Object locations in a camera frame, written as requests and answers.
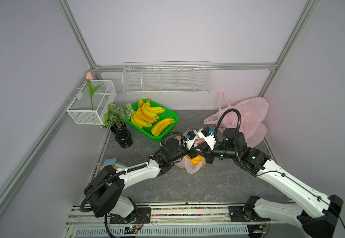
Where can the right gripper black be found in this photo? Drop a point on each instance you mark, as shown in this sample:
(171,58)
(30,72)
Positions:
(207,152)

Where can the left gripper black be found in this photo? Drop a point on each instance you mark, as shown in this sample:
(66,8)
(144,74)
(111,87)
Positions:
(186,151)

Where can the printed pink plastic bag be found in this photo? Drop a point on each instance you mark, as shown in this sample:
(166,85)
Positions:
(184,163)

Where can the yellow banana bunch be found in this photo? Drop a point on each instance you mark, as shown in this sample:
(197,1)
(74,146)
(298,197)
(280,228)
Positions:
(148,116)
(195,161)

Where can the plain pink plastic bag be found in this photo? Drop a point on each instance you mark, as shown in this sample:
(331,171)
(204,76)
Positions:
(253,112)

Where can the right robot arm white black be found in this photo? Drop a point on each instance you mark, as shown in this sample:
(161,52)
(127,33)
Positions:
(313,211)

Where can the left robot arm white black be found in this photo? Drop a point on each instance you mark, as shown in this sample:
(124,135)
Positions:
(103,195)

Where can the yellow banana bunch in basket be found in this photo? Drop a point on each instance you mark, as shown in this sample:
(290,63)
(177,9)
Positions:
(148,116)

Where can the green plastic basket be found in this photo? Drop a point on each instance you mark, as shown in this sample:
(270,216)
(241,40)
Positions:
(157,125)

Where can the black plant vase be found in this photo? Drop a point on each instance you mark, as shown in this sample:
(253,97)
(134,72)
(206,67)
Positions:
(122,135)

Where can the yellow white work glove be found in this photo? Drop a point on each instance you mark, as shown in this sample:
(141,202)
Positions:
(120,166)

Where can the green potted plant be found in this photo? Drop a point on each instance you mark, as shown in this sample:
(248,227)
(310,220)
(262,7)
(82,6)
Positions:
(116,115)

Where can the pink artificial tulip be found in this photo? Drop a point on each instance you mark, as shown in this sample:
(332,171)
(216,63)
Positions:
(92,90)

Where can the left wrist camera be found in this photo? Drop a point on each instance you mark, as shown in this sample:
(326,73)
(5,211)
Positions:
(190,139)

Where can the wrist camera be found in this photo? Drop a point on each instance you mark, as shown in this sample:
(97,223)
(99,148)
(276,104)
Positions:
(190,139)
(207,134)

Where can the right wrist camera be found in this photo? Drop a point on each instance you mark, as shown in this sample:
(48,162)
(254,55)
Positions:
(207,134)

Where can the white wire shelf back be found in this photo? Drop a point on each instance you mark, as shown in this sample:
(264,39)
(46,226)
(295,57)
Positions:
(167,77)

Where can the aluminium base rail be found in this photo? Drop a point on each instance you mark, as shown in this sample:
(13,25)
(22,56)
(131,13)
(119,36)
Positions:
(178,220)

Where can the white wire basket left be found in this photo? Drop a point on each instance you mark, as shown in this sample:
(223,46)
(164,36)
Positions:
(80,107)

